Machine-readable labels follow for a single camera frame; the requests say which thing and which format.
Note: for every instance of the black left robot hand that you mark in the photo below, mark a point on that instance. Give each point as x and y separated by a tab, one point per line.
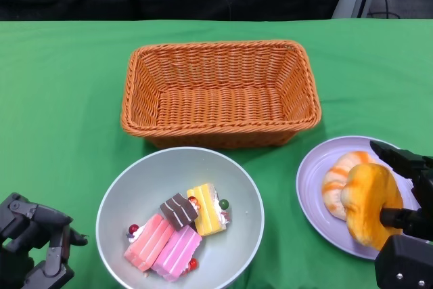
23	221

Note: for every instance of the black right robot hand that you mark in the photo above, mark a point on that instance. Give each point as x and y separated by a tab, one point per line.
409	262

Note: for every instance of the oval orange swirl bread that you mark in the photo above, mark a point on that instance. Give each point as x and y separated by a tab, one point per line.
368	201

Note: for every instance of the grey-green bowl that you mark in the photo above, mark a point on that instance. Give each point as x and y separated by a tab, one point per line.
152	177

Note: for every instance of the salmon pink cake slice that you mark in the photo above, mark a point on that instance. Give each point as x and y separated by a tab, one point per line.
149	241

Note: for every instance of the pale lilac plate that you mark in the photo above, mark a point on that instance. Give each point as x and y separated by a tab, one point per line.
311	180

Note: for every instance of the chocolate layer cake piece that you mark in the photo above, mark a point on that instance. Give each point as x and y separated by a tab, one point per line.
177	212

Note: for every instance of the magenta cake slice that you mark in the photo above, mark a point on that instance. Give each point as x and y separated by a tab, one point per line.
177	253

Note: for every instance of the yellow cream cake slice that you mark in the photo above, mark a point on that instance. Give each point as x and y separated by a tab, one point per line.
206	207

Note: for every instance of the orange wicker basket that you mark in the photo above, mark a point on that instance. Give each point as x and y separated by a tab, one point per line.
220	109

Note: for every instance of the green tablecloth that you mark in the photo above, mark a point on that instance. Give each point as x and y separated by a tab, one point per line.
67	82

